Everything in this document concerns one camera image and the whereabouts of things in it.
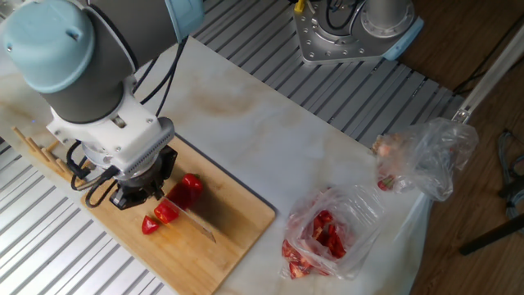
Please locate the pale pepper scraps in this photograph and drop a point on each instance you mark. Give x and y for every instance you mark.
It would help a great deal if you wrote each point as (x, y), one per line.
(385, 149)

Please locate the chopped red pepper pieces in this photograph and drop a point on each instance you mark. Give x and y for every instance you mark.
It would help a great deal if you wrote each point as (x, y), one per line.
(331, 241)

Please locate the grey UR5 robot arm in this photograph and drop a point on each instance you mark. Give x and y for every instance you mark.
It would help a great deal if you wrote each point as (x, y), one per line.
(102, 41)

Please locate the red bell pepper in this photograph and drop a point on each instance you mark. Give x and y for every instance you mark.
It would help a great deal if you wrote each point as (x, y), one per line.
(186, 190)

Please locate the marble pattern table mat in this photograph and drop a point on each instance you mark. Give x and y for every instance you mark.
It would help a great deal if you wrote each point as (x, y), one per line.
(266, 143)

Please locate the wooden peg rack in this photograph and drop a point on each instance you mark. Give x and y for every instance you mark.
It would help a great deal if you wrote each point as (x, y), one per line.
(34, 147)

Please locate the steel cleaver knife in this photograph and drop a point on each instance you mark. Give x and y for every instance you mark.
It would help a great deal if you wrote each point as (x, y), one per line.
(196, 223)

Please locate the cut red pepper tip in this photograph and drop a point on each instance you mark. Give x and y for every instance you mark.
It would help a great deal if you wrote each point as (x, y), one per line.
(149, 226)

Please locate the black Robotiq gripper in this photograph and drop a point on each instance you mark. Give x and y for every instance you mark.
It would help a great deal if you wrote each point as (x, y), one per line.
(141, 182)

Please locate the bamboo cutting board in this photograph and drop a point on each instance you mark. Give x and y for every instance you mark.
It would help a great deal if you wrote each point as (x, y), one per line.
(229, 221)

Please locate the clear plastic bag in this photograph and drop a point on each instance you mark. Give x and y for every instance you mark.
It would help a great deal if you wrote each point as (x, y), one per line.
(360, 213)
(434, 164)

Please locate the black furniture leg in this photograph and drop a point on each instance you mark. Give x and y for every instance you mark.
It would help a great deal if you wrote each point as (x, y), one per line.
(491, 235)

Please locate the yellow plastic object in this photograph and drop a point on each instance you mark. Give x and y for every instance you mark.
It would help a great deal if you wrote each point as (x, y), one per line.
(300, 5)

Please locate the cut red pepper slice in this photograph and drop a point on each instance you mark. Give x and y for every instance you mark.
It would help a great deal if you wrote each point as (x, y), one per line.
(165, 212)

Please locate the silver robot mounting plate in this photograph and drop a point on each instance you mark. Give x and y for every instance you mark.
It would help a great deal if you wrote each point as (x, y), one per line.
(327, 47)

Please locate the aluminium frame bar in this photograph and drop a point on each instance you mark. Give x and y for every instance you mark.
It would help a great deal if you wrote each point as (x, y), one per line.
(487, 82)

